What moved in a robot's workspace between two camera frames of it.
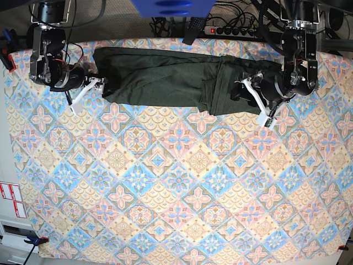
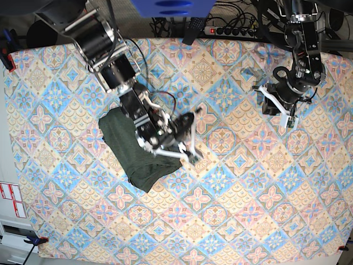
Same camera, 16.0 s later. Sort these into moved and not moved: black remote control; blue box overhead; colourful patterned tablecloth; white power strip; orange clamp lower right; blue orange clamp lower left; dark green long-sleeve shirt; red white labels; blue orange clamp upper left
Moved: dark green long-sleeve shirt
Not moved: red white labels; blue orange clamp upper left; black remote control; colourful patterned tablecloth; white power strip; blue orange clamp lower left; orange clamp lower right; blue box overhead
